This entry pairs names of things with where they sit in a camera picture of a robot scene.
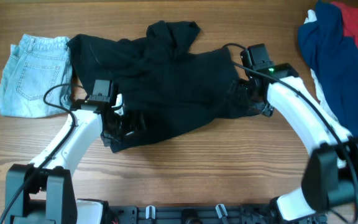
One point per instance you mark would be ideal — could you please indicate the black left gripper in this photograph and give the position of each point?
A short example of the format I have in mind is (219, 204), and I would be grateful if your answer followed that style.
(130, 127)

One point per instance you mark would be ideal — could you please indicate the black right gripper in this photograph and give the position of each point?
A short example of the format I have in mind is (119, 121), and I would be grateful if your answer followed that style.
(263, 108)

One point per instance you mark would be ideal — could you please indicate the black t-shirt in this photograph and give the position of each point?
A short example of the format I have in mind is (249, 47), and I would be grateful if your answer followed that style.
(171, 90)

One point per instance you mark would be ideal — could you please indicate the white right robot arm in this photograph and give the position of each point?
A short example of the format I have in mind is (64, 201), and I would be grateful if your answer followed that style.
(331, 174)

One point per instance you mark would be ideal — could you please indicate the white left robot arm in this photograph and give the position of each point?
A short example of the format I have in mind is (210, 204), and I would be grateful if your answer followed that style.
(42, 191)

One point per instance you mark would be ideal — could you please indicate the white garment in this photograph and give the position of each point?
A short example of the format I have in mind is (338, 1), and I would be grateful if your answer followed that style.
(319, 91)

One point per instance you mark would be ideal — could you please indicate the folded light blue jeans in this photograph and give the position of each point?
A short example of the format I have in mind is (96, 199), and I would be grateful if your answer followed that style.
(37, 68)

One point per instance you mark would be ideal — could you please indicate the navy blue garment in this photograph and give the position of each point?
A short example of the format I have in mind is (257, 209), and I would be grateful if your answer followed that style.
(334, 59)

